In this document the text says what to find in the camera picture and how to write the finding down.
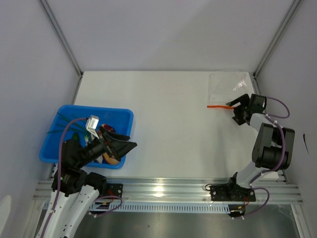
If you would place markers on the blue plastic bin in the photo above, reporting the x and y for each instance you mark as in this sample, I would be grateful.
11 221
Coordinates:
120 119

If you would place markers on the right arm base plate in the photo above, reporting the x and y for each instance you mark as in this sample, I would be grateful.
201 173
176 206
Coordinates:
223 193

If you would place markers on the clear zip bag orange zipper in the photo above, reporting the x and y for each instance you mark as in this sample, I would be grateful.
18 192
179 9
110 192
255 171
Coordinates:
224 87

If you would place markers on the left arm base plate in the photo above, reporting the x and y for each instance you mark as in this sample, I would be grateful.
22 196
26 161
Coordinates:
114 189

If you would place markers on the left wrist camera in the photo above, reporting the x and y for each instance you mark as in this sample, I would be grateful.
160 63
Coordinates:
92 123

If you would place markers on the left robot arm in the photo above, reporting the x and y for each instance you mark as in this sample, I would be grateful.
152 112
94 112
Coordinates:
73 189

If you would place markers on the green toy scallion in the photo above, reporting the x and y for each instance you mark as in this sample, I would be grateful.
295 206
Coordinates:
79 126

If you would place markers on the aluminium mounting rail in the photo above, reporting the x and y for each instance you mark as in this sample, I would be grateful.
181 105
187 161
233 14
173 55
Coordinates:
173 190

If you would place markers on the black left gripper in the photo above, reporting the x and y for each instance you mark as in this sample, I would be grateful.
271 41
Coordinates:
118 146

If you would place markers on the green toy cucumber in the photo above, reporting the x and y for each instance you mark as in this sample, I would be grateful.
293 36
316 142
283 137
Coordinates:
75 137

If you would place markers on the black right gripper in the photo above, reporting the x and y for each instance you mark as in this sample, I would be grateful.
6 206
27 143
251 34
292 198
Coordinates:
244 100

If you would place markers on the white slotted cable duct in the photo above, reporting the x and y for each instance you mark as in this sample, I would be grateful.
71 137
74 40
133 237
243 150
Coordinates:
173 207

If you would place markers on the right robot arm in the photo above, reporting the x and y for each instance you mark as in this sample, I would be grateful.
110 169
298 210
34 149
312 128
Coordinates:
273 146

